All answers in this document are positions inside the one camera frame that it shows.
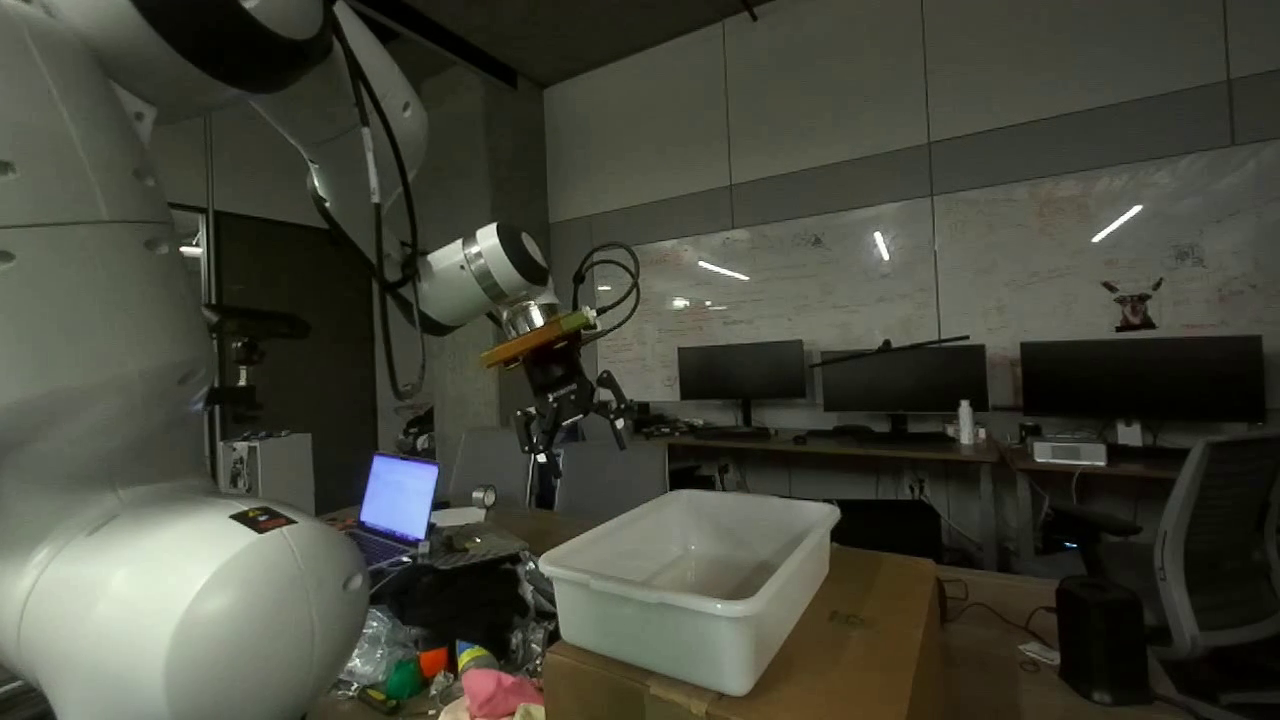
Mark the small green toy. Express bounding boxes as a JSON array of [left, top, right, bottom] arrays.
[[383, 655, 427, 702]]

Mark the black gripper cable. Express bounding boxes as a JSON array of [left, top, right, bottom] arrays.
[[569, 238, 647, 338]]

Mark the yellow orange wrist camera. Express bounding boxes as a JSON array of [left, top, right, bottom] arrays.
[[475, 303, 601, 376]]

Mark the pink cloth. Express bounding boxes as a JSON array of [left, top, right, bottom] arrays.
[[451, 664, 550, 720]]

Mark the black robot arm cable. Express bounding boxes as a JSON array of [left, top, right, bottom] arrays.
[[327, 24, 433, 404]]

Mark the small yellow ball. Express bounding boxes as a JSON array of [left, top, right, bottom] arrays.
[[451, 638, 501, 680]]

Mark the open laptop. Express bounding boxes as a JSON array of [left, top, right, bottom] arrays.
[[309, 453, 446, 573]]

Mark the grey mesh office chair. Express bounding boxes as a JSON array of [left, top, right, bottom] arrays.
[[1147, 422, 1280, 713]]

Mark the wide black computer monitor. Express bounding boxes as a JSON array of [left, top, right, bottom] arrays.
[[1016, 331, 1267, 427]]

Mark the clear crumpled plastic bag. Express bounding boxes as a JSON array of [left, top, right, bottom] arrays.
[[332, 605, 414, 699]]

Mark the long wooden desk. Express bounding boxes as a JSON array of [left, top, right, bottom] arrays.
[[637, 427, 1194, 486]]

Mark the black box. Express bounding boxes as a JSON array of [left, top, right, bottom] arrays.
[[397, 542, 533, 660]]

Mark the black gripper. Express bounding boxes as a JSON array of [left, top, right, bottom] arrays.
[[512, 338, 640, 471]]

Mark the white flat device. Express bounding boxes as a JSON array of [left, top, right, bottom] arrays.
[[1029, 434, 1112, 471]]

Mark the black cylindrical bin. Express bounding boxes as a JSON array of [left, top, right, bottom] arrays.
[[1052, 573, 1155, 709]]

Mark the white plastic bin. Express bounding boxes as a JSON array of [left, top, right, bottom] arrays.
[[538, 482, 845, 699]]

